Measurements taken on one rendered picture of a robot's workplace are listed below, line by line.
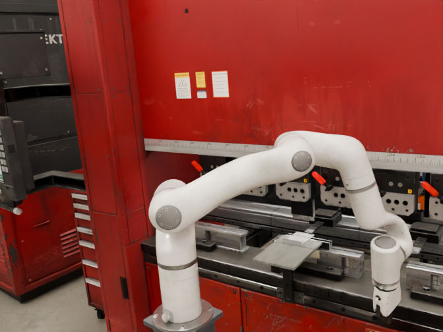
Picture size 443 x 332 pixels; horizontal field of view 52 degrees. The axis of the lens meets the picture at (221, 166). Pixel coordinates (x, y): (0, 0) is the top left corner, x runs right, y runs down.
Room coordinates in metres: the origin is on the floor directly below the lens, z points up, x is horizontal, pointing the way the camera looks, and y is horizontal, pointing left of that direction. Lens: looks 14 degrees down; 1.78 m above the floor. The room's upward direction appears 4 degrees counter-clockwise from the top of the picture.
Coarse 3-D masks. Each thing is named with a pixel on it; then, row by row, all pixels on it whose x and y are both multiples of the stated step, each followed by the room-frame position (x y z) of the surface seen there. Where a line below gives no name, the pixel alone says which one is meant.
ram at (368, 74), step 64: (128, 0) 2.28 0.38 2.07; (192, 0) 2.05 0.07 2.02; (256, 0) 1.87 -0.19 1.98; (320, 0) 1.72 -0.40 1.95; (384, 0) 1.58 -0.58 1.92; (192, 64) 2.07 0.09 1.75; (256, 64) 1.88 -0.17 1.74; (320, 64) 1.72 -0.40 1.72; (384, 64) 1.58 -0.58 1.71; (192, 128) 2.09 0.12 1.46; (256, 128) 1.89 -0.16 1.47; (320, 128) 1.72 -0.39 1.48; (384, 128) 1.58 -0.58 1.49
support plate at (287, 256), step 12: (276, 240) 1.80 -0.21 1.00; (312, 240) 1.77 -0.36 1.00; (264, 252) 1.69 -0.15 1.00; (276, 252) 1.68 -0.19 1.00; (288, 252) 1.67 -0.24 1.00; (300, 252) 1.67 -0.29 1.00; (312, 252) 1.67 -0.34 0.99; (276, 264) 1.58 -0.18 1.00; (288, 264) 1.57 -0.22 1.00; (300, 264) 1.58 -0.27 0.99
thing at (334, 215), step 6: (318, 210) 2.03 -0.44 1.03; (324, 210) 2.03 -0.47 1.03; (330, 210) 2.02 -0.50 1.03; (318, 216) 1.98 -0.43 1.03; (324, 216) 1.97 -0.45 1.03; (330, 216) 1.95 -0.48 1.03; (336, 216) 1.97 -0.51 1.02; (312, 222) 1.99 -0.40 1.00; (318, 222) 1.96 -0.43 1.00; (324, 222) 1.96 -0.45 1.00; (330, 222) 1.94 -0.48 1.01; (336, 222) 1.96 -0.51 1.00; (312, 228) 1.89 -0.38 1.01; (318, 228) 1.90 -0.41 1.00
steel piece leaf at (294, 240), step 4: (292, 236) 1.82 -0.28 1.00; (296, 236) 1.82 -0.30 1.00; (300, 236) 1.82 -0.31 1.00; (304, 236) 1.81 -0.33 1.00; (284, 240) 1.76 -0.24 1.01; (288, 240) 1.75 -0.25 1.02; (292, 240) 1.74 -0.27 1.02; (296, 240) 1.73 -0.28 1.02; (300, 240) 1.78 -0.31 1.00; (304, 240) 1.77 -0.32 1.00; (292, 244) 1.74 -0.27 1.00; (296, 244) 1.73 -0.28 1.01; (300, 244) 1.72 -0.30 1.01
